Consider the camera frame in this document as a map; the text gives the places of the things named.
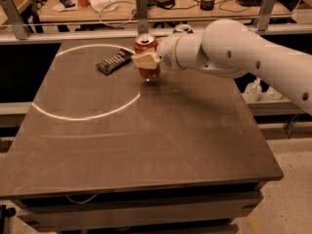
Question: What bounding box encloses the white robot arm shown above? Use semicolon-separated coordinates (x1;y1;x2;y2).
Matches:
133;19;312;114

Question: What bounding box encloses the green soda can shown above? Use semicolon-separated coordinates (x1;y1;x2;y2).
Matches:
173;23;193;33

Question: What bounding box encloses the left metal rail bracket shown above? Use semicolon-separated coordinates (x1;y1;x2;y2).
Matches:
0;0;29;40

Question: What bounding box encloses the dark rxbar chocolate bar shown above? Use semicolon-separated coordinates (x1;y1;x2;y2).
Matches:
96;49;133;75

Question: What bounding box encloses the crumpled white cloth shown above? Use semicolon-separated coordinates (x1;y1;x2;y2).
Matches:
89;0;118;12

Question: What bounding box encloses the black round container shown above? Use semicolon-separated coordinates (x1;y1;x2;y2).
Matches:
200;0;215;11

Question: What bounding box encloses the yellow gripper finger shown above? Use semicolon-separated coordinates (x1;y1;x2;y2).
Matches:
132;49;160;69

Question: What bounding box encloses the red coke can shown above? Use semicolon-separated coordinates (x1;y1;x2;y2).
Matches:
134;33;160;79

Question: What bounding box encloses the metal rail bracket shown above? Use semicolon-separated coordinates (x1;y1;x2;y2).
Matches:
136;0;148;34
0;0;29;40
254;0;276;31

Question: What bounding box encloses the middle metal rail bracket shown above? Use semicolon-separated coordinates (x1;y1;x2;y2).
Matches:
136;0;148;34

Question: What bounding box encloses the right metal rail bracket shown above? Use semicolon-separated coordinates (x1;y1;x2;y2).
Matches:
254;0;276;31

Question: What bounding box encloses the white cable loop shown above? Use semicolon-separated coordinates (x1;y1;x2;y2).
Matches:
97;0;137;27

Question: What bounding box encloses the black power adapter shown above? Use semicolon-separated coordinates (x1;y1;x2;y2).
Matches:
156;0;176;9

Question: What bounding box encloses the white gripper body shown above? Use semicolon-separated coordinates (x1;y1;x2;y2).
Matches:
157;35;178;71

